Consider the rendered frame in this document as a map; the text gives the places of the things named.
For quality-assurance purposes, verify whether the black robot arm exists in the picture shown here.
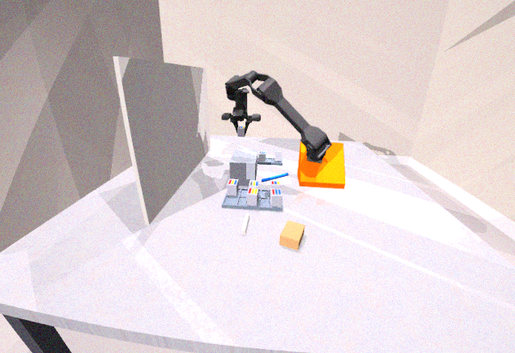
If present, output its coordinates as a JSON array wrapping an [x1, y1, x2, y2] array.
[[225, 71, 332, 163]]

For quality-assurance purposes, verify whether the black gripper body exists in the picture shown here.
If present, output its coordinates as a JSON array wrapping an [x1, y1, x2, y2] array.
[[221, 102, 261, 121]]

